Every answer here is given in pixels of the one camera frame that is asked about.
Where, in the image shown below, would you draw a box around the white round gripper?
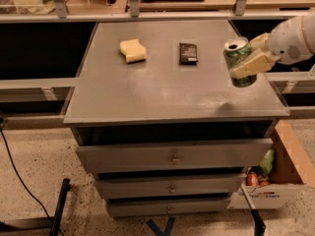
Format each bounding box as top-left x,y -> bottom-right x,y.
229,16 -> 314,79

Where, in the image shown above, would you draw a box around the green soda can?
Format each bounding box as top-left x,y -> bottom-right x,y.
223,36 -> 257,88

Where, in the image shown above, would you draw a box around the black snack packet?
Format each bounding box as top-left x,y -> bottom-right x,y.
179,43 -> 198,64

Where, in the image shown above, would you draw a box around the top grey drawer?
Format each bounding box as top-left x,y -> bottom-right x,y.
77,139 -> 273,173

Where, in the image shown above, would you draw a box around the grey drawer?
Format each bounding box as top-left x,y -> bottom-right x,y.
94,174 -> 245,200
106,198 -> 229,217
77,139 -> 273,173

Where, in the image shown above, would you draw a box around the green snack bag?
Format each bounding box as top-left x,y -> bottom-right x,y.
259,148 -> 276,175

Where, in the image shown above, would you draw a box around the cardboard box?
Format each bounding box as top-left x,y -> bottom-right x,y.
226,120 -> 315,210

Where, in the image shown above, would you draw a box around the grey drawer cabinet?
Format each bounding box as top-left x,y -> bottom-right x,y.
64,21 -> 286,204

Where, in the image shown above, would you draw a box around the yellow sponge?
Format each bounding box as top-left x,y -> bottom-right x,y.
119,39 -> 147,63

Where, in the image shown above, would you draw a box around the orange items in box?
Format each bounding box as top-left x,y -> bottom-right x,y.
246,172 -> 270,187

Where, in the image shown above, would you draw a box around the middle grey drawer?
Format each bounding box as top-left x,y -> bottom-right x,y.
94,174 -> 245,200

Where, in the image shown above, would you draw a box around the bottom grey drawer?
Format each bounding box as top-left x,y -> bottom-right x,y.
106,198 -> 229,217

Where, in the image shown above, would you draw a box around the black metal stand leg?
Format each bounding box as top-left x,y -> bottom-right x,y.
0,178 -> 71,236

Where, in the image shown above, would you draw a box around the black handled tool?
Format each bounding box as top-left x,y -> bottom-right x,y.
241,184 -> 266,236

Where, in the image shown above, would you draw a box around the metal shelf rail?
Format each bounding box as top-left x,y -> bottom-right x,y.
0,0 -> 315,24

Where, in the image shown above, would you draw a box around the black cable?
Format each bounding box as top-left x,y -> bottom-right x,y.
0,115 -> 65,236

